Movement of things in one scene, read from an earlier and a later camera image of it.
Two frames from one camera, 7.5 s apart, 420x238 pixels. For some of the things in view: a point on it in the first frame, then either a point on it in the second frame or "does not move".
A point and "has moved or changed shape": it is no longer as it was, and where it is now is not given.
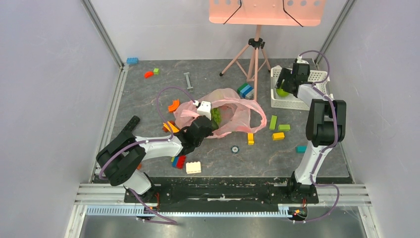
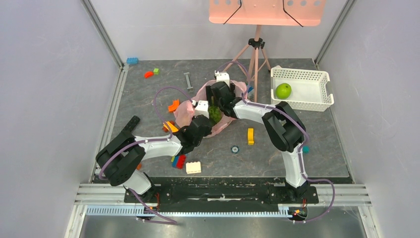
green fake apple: [281, 92] does not move
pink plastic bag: [237, 114] has moved or changed shape
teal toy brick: [301, 149] does not move
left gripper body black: [209, 133] does not move
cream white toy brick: [193, 167] does not move
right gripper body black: [286, 83] -> [216, 98]
